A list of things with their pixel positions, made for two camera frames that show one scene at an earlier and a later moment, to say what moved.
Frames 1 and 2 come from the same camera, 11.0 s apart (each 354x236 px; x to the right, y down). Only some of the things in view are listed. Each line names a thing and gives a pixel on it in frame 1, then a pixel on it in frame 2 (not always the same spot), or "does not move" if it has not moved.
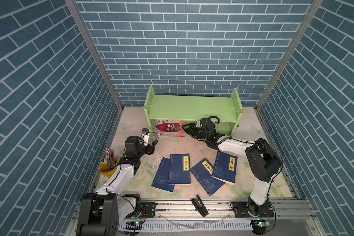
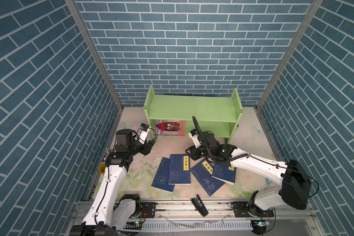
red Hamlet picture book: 169,128 does not move
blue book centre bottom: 203,171 does not move
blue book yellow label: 179,169 does not move
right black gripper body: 196,132 to 197,153
